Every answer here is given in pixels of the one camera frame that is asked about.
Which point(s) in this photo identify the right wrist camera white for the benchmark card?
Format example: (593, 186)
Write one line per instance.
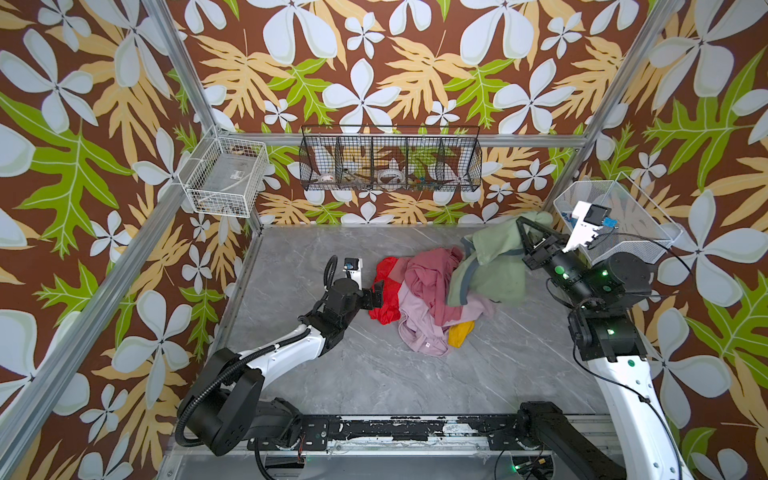
(591, 219)

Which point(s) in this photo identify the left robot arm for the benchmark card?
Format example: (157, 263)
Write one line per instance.
(224, 406)

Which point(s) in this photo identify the white wire basket left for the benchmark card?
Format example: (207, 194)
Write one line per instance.
(223, 175)

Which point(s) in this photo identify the white bowl in basket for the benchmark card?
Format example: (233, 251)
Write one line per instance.
(390, 176)

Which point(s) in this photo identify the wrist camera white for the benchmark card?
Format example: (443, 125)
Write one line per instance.
(352, 268)
(591, 219)

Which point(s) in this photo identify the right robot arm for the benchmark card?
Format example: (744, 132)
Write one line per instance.
(608, 346)

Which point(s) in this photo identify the white wire basket right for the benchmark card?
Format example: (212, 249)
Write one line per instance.
(634, 223)

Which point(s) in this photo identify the white wire basket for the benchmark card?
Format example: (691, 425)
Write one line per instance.
(634, 223)
(223, 175)

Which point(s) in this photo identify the dark pink cloth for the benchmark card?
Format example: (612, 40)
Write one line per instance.
(428, 276)

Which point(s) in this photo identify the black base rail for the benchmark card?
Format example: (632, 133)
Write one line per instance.
(322, 433)

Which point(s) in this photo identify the black wire basket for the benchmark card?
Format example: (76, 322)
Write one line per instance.
(433, 158)

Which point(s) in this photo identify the light pink cloth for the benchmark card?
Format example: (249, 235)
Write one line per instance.
(417, 327)

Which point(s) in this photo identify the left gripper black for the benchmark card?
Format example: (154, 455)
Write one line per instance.
(377, 294)

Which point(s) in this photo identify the sage green cloth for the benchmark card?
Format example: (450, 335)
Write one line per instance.
(492, 266)

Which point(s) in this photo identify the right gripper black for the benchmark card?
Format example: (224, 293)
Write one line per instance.
(537, 252)

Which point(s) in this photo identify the red cloth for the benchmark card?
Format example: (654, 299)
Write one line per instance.
(389, 280)

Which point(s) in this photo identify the yellow cloth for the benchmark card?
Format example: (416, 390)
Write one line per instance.
(458, 334)

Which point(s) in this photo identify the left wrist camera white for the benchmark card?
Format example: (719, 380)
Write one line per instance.
(352, 268)

